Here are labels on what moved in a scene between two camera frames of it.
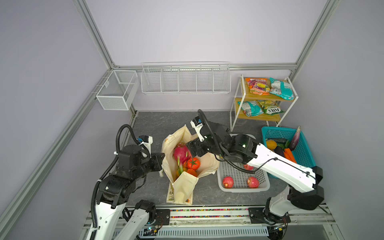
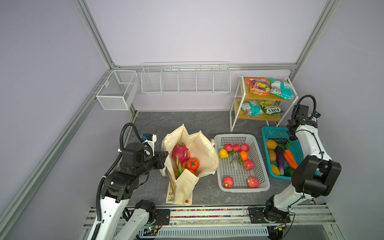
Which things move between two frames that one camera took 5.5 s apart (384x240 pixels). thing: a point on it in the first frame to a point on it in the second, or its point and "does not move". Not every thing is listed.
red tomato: x=193 y=163 does not move
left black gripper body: x=152 y=164 does not move
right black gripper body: x=202 y=148 to x=287 y=126
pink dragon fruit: x=182 y=153 does not move
